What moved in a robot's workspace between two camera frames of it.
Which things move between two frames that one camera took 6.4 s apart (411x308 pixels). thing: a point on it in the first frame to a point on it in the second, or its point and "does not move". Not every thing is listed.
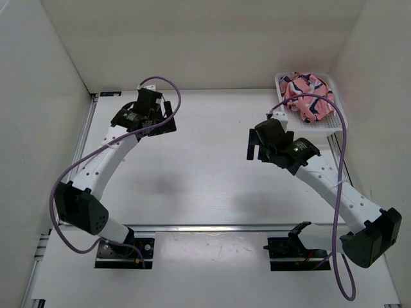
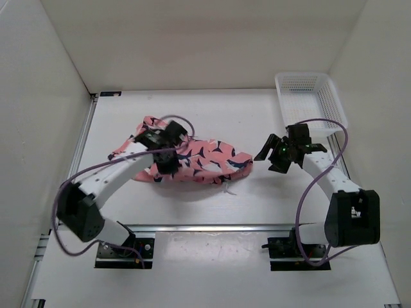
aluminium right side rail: x=335 y=153 does not move
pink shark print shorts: x=310 y=108 to x=203 y=162
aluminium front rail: x=225 y=228 does not move
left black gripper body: x=156 y=118 to x=170 y=165
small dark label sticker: x=110 y=94 does not move
